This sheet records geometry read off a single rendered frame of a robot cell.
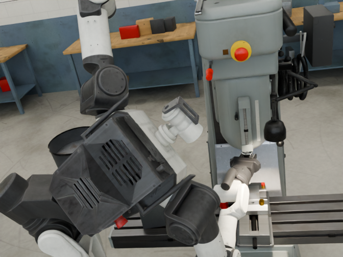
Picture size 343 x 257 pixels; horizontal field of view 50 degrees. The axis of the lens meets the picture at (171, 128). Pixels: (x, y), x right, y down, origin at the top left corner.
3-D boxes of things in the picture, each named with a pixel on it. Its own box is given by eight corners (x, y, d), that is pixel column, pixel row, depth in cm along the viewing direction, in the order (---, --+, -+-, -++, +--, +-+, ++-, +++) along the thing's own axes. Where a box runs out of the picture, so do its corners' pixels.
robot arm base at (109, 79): (100, 115, 97) (138, 104, 103) (84, 69, 97) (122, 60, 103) (83, 125, 109) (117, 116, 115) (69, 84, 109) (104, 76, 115)
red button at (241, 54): (248, 61, 107) (248, 48, 105) (235, 62, 107) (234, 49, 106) (248, 57, 110) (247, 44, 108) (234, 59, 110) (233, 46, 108)
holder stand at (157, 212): (190, 222, 171) (184, 187, 161) (143, 229, 171) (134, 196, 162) (187, 205, 181) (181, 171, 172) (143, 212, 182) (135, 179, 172)
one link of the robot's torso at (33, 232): (20, 239, 108) (47, 216, 105) (31, 209, 120) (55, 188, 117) (55, 261, 113) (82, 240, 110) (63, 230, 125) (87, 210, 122)
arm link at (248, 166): (260, 155, 147) (253, 172, 138) (261, 175, 152) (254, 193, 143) (229, 152, 153) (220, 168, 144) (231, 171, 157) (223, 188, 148)
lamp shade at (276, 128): (272, 144, 120) (272, 128, 117) (259, 135, 126) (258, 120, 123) (290, 137, 122) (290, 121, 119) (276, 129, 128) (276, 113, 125)
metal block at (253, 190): (260, 203, 162) (259, 193, 159) (245, 203, 163) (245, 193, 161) (259, 196, 167) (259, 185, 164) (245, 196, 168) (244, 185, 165)
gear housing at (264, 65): (279, 75, 123) (279, 45, 118) (206, 82, 127) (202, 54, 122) (269, 45, 151) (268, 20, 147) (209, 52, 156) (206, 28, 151)
